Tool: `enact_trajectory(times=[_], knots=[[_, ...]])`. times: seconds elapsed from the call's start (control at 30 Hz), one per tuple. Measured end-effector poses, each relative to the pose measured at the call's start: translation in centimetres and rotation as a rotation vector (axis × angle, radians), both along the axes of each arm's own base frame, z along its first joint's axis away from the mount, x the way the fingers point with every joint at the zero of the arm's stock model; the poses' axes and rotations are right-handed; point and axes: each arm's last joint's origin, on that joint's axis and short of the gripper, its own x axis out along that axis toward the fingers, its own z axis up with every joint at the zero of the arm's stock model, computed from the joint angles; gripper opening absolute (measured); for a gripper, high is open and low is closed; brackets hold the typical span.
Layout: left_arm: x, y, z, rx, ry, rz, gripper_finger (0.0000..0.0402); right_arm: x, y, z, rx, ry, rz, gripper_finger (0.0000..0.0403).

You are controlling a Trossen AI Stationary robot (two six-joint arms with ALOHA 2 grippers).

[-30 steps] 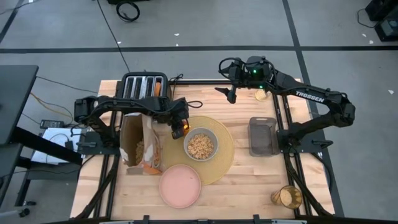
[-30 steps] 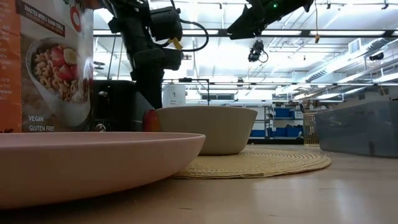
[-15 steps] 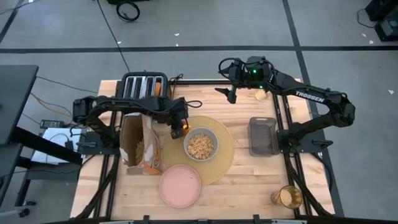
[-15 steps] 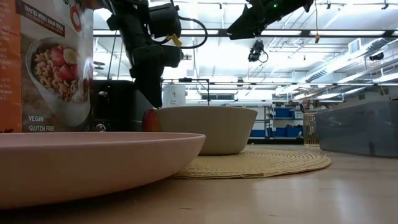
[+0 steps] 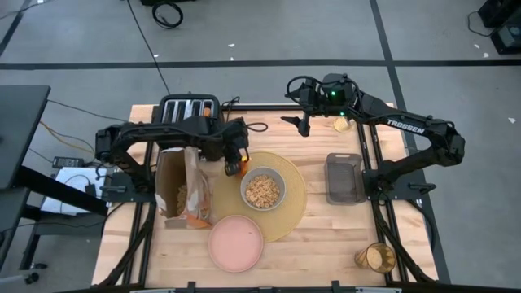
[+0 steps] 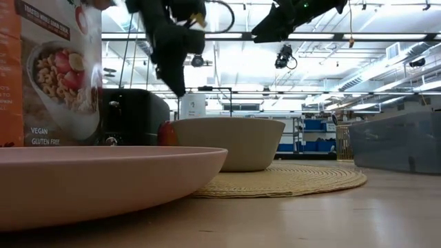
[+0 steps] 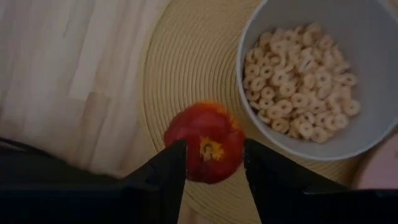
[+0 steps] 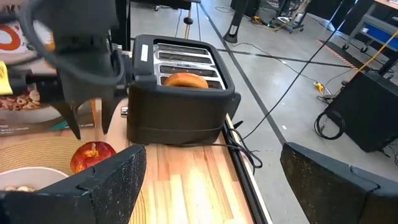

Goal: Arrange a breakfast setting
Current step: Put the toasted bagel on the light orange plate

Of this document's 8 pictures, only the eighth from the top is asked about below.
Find black pole with knob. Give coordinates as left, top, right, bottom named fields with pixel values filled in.
left=183, top=8, right=195, bottom=40

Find black four-slot toaster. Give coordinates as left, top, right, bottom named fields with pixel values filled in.
left=126, top=34, right=242, bottom=146

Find yellow floor cable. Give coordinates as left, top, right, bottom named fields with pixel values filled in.
left=353, top=29, right=398, bottom=75

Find round woven straw placemat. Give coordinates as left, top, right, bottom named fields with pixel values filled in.
left=0, top=136, right=147, bottom=224

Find red apple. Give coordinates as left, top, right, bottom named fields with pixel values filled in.
left=69, top=141, right=118, bottom=174

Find beige bowl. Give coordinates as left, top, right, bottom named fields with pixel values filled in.
left=0, top=166, right=70, bottom=192

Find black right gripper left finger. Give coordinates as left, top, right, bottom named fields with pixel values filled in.
left=39, top=144, right=147, bottom=224

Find black stand foot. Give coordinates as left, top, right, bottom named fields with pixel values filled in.
left=223, top=0, right=250, bottom=44

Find yellow cable connector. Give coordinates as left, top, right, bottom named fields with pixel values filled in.
left=313, top=81, right=326, bottom=96

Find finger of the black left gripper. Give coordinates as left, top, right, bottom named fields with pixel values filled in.
left=51, top=102, right=82, bottom=140
left=101, top=98, right=124, bottom=135

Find toasted cereal rings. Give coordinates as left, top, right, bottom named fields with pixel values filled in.
left=4, top=185, right=35, bottom=192

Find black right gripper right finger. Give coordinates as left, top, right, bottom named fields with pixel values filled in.
left=279, top=141, right=382, bottom=224

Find black floor box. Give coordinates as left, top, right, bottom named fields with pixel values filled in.
left=323, top=70, right=398, bottom=154

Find black chair base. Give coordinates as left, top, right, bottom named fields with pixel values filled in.
left=269, top=11, right=306, bottom=34

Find grey cart with blue bin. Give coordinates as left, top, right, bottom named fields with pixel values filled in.
left=341, top=0, right=398, bottom=54

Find long black floor cable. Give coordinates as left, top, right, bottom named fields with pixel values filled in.
left=241, top=0, right=357, bottom=141

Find bagel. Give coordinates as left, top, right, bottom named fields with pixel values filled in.
left=162, top=72, right=210, bottom=90

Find black toaster power cable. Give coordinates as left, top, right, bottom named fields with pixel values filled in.
left=183, top=126, right=264, bottom=175

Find orange cereal box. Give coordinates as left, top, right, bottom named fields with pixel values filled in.
left=0, top=6, right=98, bottom=138

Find coiled black cable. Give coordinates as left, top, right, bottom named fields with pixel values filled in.
left=313, top=110, right=346, bottom=141

